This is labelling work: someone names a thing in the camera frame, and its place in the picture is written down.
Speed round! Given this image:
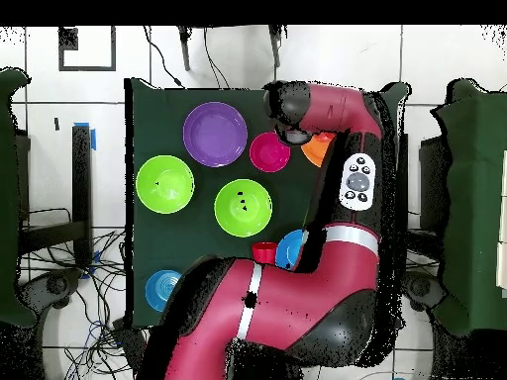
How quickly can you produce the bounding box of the large yellow-orange bowl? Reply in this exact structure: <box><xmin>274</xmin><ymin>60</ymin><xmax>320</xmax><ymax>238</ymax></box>
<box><xmin>300</xmin><ymin>132</ymin><xmax>338</xmax><ymax>168</ymax></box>

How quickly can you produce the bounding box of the black metal beam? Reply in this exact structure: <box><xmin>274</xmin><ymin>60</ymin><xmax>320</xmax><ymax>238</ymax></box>
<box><xmin>397</xmin><ymin>132</ymin><xmax>410</xmax><ymax>274</ymax></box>

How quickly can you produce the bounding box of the small light blue bowl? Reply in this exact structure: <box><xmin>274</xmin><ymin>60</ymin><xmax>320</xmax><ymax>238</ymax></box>
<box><xmin>145</xmin><ymin>269</ymin><xmax>184</xmax><ymax>314</ymax></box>

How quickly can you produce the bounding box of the black metal frame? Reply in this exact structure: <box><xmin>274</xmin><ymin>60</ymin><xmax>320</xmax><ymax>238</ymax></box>
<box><xmin>18</xmin><ymin>124</ymin><xmax>94</xmax><ymax>271</ymax></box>

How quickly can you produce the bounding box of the black stand leg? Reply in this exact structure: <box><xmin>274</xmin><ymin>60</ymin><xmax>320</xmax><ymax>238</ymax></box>
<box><xmin>176</xmin><ymin>25</ymin><xmax>192</xmax><ymax>72</ymax></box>
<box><xmin>267</xmin><ymin>25</ymin><xmax>288</xmax><ymax>68</ymax></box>

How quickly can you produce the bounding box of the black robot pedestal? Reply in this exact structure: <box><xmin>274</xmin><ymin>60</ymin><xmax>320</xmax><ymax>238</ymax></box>
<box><xmin>227</xmin><ymin>343</ymin><xmax>306</xmax><ymax>380</ymax></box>

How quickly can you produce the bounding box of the purple bowl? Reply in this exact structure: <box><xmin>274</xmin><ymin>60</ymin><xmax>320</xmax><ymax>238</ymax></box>
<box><xmin>182</xmin><ymin>101</ymin><xmax>249</xmax><ymax>168</ymax></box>

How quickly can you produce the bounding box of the tangle of cables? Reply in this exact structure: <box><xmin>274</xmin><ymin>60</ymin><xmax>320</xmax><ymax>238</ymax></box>
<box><xmin>23</xmin><ymin>207</ymin><xmax>134</xmax><ymax>380</ymax></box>

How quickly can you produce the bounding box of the black square frame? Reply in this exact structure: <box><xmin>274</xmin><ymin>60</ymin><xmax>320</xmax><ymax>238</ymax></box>
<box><xmin>57</xmin><ymin>25</ymin><xmax>117</xmax><ymax>73</ymax></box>

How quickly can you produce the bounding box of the black power strip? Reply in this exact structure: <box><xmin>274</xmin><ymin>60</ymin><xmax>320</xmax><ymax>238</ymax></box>
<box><xmin>112</xmin><ymin>318</ymin><xmax>150</xmax><ymax>375</ymax></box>

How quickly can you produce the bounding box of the red cup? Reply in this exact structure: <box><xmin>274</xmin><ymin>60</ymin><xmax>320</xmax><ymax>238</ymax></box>
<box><xmin>252</xmin><ymin>241</ymin><xmax>277</xmax><ymax>265</ymax></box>

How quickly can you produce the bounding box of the green cloth side table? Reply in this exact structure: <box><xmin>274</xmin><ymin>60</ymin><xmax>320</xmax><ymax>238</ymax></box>
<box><xmin>429</xmin><ymin>77</ymin><xmax>507</xmax><ymax>337</ymax></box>
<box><xmin>0</xmin><ymin>66</ymin><xmax>39</xmax><ymax>330</ymax></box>

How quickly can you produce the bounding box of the green bowl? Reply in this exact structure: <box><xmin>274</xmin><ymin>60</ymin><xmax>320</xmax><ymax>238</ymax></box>
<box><xmin>213</xmin><ymin>178</ymin><xmax>273</xmax><ymax>238</ymax></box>
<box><xmin>135</xmin><ymin>154</ymin><xmax>196</xmax><ymax>216</ymax></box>

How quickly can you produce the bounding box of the small pink-red bowl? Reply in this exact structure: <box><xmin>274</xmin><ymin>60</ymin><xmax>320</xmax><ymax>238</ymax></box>
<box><xmin>249</xmin><ymin>131</ymin><xmax>292</xmax><ymax>174</ymax></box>

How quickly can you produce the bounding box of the dark green table cloth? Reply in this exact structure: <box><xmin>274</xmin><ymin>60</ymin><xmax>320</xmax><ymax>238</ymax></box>
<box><xmin>124</xmin><ymin>76</ymin><xmax>409</xmax><ymax>332</ymax></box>

